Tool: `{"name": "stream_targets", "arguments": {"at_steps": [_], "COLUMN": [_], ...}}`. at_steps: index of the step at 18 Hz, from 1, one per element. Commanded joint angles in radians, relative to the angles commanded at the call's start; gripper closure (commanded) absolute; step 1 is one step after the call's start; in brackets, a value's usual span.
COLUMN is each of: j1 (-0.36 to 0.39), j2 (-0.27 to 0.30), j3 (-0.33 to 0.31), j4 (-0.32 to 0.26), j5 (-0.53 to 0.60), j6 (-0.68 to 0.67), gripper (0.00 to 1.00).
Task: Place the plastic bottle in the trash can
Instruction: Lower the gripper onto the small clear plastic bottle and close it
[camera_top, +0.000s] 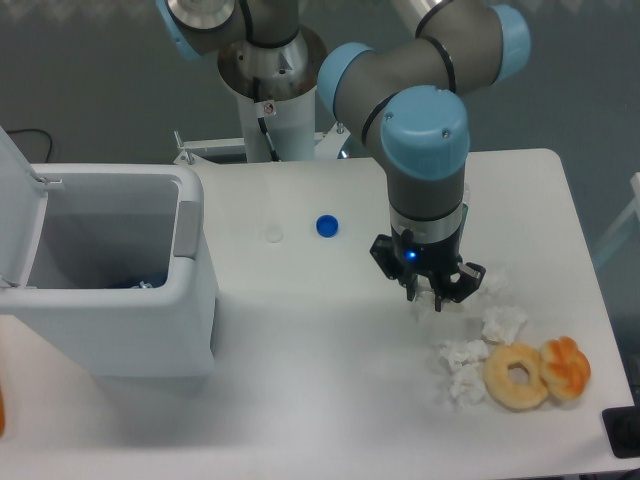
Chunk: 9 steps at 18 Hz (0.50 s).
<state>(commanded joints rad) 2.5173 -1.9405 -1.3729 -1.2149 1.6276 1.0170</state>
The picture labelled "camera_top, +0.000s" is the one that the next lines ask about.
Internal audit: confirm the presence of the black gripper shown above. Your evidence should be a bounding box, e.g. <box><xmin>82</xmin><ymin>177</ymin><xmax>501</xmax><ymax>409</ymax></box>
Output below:
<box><xmin>370</xmin><ymin>227</ymin><xmax>486</xmax><ymax>312</ymax></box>

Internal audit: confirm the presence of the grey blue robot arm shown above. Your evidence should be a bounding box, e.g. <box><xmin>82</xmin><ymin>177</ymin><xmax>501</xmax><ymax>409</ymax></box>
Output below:
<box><xmin>157</xmin><ymin>1</ymin><xmax>531</xmax><ymax>307</ymax></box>

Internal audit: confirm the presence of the blue bottle cap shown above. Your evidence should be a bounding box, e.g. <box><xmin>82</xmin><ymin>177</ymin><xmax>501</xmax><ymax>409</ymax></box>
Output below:
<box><xmin>315</xmin><ymin>214</ymin><xmax>339</xmax><ymax>238</ymax></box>

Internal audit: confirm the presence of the white trash can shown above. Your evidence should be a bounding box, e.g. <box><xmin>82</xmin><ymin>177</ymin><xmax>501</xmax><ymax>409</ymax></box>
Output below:
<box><xmin>1</xmin><ymin>164</ymin><xmax>217</xmax><ymax>377</ymax></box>

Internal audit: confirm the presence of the white trash can lid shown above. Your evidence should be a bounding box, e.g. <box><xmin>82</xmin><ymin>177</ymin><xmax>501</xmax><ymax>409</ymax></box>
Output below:
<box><xmin>1</xmin><ymin>130</ymin><xmax>64</xmax><ymax>288</ymax></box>

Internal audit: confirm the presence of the crumpled white tissue under gripper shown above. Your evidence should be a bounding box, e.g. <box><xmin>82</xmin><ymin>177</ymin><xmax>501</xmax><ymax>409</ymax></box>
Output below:
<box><xmin>411</xmin><ymin>288</ymin><xmax>435</xmax><ymax>323</ymax></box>

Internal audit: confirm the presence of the crumpled white tissue upper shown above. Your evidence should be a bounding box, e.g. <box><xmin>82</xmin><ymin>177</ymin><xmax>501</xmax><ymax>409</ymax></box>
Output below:
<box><xmin>476</xmin><ymin>269</ymin><xmax>509</xmax><ymax>299</ymax></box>

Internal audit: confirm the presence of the crumpled white tissue middle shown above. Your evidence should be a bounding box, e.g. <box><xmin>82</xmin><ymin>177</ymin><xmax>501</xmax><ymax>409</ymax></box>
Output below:
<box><xmin>482</xmin><ymin>306</ymin><xmax>528</xmax><ymax>345</ymax></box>

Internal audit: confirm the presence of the crumpled white tissue lower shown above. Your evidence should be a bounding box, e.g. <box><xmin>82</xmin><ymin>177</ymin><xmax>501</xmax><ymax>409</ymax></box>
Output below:
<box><xmin>439</xmin><ymin>339</ymin><xmax>489</xmax><ymax>410</ymax></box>

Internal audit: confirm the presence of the orange glazed bread roll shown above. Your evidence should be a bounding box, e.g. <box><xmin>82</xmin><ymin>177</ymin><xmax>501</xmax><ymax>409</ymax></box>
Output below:
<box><xmin>540</xmin><ymin>336</ymin><xmax>591</xmax><ymax>401</ymax></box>

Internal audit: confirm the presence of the black device at edge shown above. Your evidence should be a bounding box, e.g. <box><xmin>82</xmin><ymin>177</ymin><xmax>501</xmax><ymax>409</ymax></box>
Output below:
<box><xmin>601</xmin><ymin>406</ymin><xmax>639</xmax><ymax>459</ymax></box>

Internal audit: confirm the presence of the ring donut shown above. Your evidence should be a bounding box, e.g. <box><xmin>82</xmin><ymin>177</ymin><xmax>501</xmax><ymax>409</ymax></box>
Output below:
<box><xmin>483</xmin><ymin>343</ymin><xmax>549</xmax><ymax>411</ymax></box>

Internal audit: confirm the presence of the white frame at right edge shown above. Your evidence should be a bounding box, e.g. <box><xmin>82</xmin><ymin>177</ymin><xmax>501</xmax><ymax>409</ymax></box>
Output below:
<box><xmin>591</xmin><ymin>172</ymin><xmax>639</xmax><ymax>270</ymax></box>

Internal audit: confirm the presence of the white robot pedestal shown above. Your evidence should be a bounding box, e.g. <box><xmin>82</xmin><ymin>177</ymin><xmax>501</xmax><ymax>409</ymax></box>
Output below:
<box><xmin>172</xmin><ymin>24</ymin><xmax>351</xmax><ymax>165</ymax></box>

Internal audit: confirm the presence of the black cable on floor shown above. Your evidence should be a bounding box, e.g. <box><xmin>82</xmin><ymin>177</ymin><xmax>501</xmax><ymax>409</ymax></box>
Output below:
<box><xmin>5</xmin><ymin>128</ymin><xmax>54</xmax><ymax>161</ymax></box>

